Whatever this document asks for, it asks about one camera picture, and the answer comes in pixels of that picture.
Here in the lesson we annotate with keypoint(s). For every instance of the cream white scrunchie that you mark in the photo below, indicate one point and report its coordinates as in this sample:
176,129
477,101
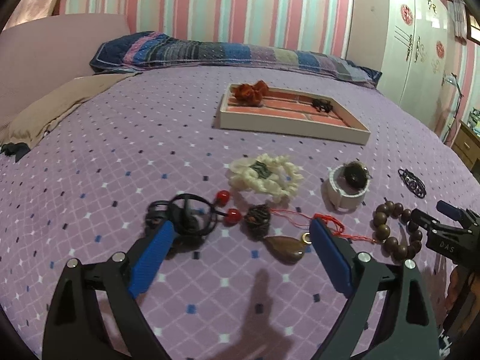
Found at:
275,176

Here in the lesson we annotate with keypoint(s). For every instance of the black earphones with cable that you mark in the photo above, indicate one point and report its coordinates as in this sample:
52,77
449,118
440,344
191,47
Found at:
193,217

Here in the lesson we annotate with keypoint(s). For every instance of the purple diamond pattern bedspread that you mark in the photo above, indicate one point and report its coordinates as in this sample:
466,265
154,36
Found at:
84,190

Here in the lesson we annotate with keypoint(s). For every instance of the black lace scrunchie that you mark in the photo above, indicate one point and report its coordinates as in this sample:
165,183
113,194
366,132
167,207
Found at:
322,105

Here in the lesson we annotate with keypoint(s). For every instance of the blue patchwork long pillow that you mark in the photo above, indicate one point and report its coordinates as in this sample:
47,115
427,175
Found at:
152,50

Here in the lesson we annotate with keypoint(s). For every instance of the white band smartwatch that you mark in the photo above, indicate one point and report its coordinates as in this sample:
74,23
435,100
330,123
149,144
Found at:
347,185

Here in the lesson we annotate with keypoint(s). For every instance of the wooden desk with drawers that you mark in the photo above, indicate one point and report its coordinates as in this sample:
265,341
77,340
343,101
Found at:
466,146

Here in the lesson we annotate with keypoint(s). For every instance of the red string charm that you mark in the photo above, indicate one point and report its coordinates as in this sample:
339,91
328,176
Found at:
333,224

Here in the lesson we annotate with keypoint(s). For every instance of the orange fabric scrunchie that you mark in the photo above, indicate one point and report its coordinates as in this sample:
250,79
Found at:
251,95

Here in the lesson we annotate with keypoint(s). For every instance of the white wardrobe with decals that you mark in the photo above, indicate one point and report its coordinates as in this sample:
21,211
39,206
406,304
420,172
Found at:
415,57

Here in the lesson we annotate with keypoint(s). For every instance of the pink headboard cushion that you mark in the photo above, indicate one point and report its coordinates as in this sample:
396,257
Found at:
41,55

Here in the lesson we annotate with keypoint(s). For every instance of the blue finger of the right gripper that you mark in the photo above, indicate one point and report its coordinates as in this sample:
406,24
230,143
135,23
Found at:
452,212
425,221

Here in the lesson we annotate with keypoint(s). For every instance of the silver desk lamp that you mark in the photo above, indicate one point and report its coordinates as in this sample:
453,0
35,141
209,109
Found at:
452,80

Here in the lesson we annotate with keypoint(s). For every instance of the person's right hand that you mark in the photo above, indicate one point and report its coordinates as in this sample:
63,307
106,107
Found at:
454,288

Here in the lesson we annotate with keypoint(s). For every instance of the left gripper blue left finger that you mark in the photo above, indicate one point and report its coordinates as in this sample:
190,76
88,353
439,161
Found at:
74,325

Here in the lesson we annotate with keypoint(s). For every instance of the brown wooden pendant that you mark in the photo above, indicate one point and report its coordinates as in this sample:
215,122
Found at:
286,249

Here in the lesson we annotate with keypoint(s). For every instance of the white tray brick pattern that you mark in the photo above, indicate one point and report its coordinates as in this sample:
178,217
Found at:
290,112

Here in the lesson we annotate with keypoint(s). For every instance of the tan folded blanket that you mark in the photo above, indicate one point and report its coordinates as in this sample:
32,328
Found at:
45,114

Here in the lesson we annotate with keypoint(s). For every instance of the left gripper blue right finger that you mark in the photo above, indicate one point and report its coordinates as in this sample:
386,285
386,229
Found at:
406,328

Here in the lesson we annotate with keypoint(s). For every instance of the dark cloth at bedside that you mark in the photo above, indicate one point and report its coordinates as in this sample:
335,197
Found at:
16,151

